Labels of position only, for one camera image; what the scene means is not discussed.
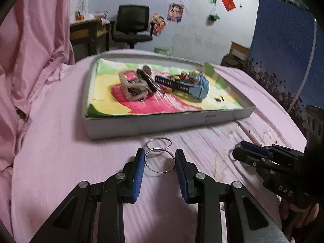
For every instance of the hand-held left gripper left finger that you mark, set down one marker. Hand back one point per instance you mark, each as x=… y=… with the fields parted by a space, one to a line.
x=138 y=177

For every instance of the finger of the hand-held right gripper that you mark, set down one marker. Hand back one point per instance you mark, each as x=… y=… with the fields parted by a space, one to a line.
x=249 y=158
x=255 y=148

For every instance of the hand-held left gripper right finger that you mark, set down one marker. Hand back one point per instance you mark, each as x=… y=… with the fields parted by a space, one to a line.
x=182 y=179

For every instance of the white tray with colourful liner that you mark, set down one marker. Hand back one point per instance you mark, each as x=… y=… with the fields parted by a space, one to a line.
x=151 y=129

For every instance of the light blue smartwatch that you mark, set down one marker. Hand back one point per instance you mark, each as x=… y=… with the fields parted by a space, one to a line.
x=200 y=88

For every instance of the silver belt buckle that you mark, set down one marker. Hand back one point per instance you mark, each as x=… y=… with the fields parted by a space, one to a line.
x=133 y=93

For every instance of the person's right hand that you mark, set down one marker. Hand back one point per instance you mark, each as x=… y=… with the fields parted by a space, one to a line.
x=302 y=215

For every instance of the pink bedsheet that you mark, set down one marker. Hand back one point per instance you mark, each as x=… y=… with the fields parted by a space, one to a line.
x=63 y=157

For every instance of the dark box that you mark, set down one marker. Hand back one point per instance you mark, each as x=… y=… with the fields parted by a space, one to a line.
x=231 y=61

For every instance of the black oval object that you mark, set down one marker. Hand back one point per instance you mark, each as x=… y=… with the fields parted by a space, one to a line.
x=149 y=82

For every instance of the cardboard box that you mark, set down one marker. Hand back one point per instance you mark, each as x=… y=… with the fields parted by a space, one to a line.
x=239 y=50

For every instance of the grey round object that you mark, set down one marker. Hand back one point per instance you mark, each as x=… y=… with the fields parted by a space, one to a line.
x=146 y=69

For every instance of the green plastic stool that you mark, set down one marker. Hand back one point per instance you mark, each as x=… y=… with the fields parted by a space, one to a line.
x=162 y=50

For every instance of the green hanging ornament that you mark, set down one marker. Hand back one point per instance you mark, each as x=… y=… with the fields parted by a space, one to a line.
x=214 y=17

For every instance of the dark wooden desk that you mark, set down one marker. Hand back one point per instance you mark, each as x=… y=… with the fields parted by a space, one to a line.
x=81 y=30

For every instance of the black office chair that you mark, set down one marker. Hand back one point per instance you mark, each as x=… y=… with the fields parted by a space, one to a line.
x=133 y=15

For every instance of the pile of papers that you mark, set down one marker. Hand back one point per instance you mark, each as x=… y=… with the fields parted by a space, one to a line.
x=97 y=15

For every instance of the orange object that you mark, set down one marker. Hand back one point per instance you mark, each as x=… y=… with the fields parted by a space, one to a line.
x=79 y=15

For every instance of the pink curtain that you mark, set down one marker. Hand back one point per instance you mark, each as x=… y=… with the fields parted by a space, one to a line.
x=38 y=30

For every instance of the blue printed wall cloth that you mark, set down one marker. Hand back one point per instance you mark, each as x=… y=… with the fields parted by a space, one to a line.
x=278 y=43

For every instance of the red paper wall decoration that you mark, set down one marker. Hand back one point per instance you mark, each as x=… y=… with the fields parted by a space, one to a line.
x=228 y=3

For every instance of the cartoon wall poster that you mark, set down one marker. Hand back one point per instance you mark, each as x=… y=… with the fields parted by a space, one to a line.
x=175 y=12
x=159 y=25

